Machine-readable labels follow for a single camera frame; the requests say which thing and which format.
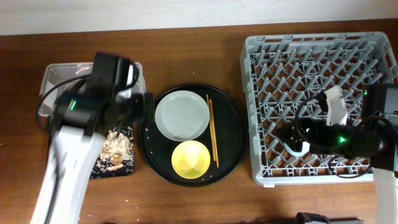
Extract light blue cup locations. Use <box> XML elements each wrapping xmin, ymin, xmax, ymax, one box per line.
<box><xmin>284</xmin><ymin>142</ymin><xmax>310</xmax><ymax>157</ymax></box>

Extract grey plate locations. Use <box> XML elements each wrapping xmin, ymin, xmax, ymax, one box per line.
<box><xmin>155</xmin><ymin>90</ymin><xmax>210</xmax><ymax>141</ymax></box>

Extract yellow bowl with scraps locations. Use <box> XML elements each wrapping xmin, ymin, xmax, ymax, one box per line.
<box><xmin>171</xmin><ymin>141</ymin><xmax>211</xmax><ymax>179</ymax></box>

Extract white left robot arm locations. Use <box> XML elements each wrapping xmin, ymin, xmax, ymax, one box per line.
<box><xmin>31</xmin><ymin>52</ymin><xmax>154</xmax><ymax>223</ymax></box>

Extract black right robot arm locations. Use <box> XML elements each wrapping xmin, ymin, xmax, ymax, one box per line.
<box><xmin>276</xmin><ymin>84</ymin><xmax>397</xmax><ymax>223</ymax></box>

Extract grey dishwasher rack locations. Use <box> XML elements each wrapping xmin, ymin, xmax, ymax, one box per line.
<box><xmin>240</xmin><ymin>32</ymin><xmax>397</xmax><ymax>187</ymax></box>

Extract pile of food scraps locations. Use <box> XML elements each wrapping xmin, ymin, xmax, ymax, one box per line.
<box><xmin>95</xmin><ymin>129</ymin><xmax>134</xmax><ymax>173</ymax></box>

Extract round black serving tray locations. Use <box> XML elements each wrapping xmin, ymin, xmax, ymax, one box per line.
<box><xmin>139</xmin><ymin>83</ymin><xmax>248</xmax><ymax>187</ymax></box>

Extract black rectangular tray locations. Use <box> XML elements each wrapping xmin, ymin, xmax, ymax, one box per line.
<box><xmin>90</xmin><ymin>126</ymin><xmax>134</xmax><ymax>179</ymax></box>

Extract wooden chopstick right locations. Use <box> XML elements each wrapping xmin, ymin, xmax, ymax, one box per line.
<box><xmin>210</xmin><ymin>99</ymin><xmax>220</xmax><ymax>168</ymax></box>

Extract black object bottom edge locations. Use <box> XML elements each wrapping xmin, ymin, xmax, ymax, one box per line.
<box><xmin>294</xmin><ymin>212</ymin><xmax>364</xmax><ymax>224</ymax></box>

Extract clear plastic bin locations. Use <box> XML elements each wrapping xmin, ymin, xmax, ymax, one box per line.
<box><xmin>35</xmin><ymin>57</ymin><xmax>146</xmax><ymax>130</ymax></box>

